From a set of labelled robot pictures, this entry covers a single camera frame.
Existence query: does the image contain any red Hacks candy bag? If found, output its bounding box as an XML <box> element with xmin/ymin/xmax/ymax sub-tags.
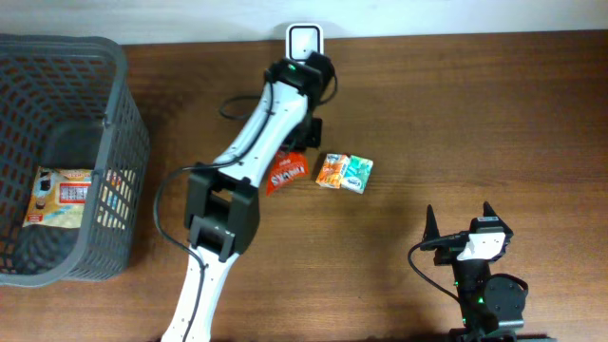
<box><xmin>266</xmin><ymin>152</ymin><xmax>309</xmax><ymax>196</ymax></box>

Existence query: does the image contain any orange tissue pack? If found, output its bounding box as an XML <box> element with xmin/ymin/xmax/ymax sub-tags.
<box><xmin>315</xmin><ymin>154</ymin><xmax>351</xmax><ymax>189</ymax></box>

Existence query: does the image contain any teal tissue pack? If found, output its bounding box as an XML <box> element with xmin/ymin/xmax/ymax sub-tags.
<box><xmin>341</xmin><ymin>155</ymin><xmax>373</xmax><ymax>194</ymax></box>

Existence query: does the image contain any beige snack bag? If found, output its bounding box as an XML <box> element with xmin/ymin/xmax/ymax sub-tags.
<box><xmin>22</xmin><ymin>165</ymin><xmax>134</xmax><ymax>232</ymax></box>

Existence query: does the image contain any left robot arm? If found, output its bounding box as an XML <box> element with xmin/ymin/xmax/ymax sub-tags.
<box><xmin>161</xmin><ymin>52</ymin><xmax>337</xmax><ymax>341</ymax></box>

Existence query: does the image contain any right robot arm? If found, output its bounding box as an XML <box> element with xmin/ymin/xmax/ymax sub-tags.
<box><xmin>411</xmin><ymin>202</ymin><xmax>552</xmax><ymax>341</ymax></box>

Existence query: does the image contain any white barcode scanner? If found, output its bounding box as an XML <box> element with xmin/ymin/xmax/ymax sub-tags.
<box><xmin>285</xmin><ymin>23</ymin><xmax>324</xmax><ymax>63</ymax></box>

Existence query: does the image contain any grey plastic mesh basket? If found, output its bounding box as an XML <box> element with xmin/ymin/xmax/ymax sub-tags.
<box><xmin>1</xmin><ymin>34</ymin><xmax>150</xmax><ymax>288</ymax></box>

